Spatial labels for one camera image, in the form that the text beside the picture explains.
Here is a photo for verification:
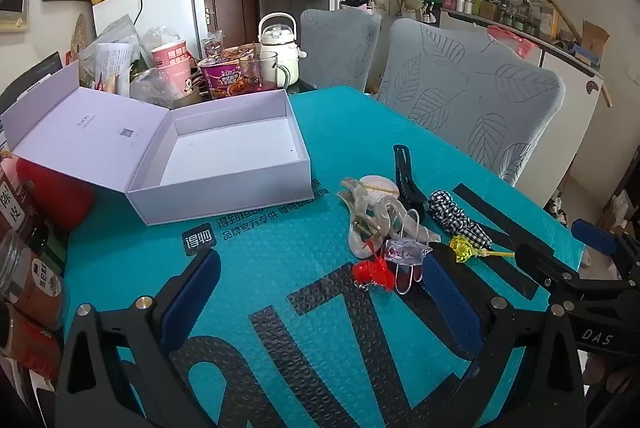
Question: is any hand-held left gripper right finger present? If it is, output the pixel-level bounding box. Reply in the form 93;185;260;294
422;243;586;428

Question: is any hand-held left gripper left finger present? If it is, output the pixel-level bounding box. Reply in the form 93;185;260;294
55;251;223;428

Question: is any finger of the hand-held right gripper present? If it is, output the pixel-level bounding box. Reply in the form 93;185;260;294
571;218;640;281
515;243;640;309

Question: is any yellow lollipop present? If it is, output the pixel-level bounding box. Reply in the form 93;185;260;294
449;235;516;265

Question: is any clear plastic hair clip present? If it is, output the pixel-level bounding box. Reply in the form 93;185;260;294
382;235;433;268

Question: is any large translucent hair claw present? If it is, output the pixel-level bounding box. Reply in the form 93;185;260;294
387;205;443;298

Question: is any red hair clip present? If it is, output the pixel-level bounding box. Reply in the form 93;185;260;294
351;257;394;295

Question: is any checkered fabric hair clip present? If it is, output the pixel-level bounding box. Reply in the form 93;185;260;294
427;189;497;250

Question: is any black hair clip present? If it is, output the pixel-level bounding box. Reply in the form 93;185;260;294
392;143;427;215

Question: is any wavy translucent hair claw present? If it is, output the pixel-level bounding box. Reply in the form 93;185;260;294
341;177;396;259

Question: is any white round disc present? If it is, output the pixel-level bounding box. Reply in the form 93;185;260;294
360;175;401;204

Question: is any white cardboard box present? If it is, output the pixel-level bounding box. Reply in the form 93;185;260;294
0;57;312;227

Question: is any teal bubble mailer mat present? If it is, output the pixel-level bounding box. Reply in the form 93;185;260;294
62;86;586;428

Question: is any white cabinet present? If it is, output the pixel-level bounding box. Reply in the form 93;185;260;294
440;6;606;214

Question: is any black label jar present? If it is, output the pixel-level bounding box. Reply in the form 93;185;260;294
0;228;70;330

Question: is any red container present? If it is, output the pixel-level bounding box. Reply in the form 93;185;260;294
15;155;97;229

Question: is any red content jar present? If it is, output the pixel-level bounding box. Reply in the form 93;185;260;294
0;303;63;381

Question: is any grey leaf-pattern chair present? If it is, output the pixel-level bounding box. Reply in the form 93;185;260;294
375;18;566;189
299;8;383;94

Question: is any white label jar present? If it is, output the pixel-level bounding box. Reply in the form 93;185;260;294
0;158;38;234

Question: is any pink plastic bag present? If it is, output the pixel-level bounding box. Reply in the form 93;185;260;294
487;26;542;59

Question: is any purple instant noodle bowl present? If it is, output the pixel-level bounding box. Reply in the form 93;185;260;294
199;57;251;102

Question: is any glass mug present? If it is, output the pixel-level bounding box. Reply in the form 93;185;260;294
239;51;292;93

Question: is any pink paper cup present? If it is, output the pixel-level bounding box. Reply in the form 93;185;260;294
151;39;197;103

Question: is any row of bottles and jars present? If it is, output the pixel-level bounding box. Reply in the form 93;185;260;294
442;0;558;39

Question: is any black folder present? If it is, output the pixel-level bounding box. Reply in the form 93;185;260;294
0;52;66;109

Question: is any white kettle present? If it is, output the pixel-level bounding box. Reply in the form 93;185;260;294
257;12;308;85

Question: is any clear plastic bag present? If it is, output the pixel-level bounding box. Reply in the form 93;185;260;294
77;14;151;96

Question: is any woven fan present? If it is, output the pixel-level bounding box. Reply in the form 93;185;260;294
70;16;96;59

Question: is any white refrigerator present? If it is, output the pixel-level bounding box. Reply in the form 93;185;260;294
91;0;213;59

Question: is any wall intercom panel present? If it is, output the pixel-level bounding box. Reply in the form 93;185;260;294
0;0;31;29

